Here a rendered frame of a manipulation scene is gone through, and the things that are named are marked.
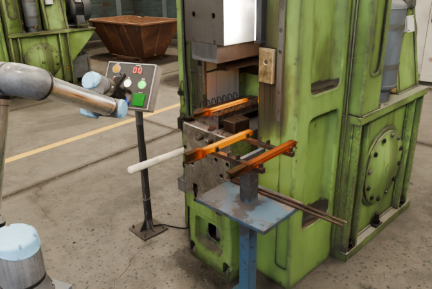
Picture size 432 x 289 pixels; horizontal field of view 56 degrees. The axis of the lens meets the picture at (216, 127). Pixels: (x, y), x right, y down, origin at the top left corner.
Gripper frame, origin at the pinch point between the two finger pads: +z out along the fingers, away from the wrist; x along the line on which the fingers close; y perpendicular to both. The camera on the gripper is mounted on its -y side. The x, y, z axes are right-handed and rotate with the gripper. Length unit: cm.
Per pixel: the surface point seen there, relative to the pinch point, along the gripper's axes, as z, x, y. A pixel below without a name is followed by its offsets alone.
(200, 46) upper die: -7, 41, -27
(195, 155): -37, 62, 31
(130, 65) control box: 11.4, -11.3, -19.5
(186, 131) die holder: 14.3, 31.7, 15.4
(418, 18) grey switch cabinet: 453, 174, -249
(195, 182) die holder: 27, 38, 43
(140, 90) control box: 11.2, -1.0, -4.6
